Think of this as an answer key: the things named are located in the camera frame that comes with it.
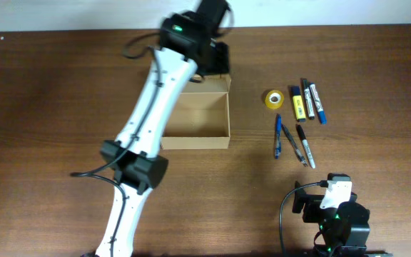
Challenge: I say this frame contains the black ballpoint pen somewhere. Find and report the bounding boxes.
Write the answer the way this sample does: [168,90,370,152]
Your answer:
[281,124,308,167]

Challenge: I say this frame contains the brown cardboard box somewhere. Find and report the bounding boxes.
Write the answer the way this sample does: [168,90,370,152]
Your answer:
[161,74,231,150]

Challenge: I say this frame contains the yellow tape roll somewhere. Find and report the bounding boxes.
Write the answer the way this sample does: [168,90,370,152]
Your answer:
[265,90,284,110]

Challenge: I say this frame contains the black permanent marker grey barrel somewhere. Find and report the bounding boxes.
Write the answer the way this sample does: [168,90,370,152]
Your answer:
[296,124,316,168]

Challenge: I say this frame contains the blue ballpoint pen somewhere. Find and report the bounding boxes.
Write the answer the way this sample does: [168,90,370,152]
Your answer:
[275,114,282,159]

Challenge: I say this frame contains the blue whiteboard marker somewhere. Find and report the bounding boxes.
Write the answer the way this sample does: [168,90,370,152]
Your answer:
[310,84,327,125]

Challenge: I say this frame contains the yellow highlighter with dark cap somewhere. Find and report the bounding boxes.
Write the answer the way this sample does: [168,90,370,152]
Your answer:
[290,86,306,122]

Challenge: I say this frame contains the black whiteboard marker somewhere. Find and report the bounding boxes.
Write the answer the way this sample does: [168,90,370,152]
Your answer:
[301,79,315,120]

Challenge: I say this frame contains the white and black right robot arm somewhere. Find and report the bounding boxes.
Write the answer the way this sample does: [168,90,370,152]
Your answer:
[292,173,390,257]

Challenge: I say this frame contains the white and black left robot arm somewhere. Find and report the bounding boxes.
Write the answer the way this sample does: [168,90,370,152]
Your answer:
[72,0,233,257]

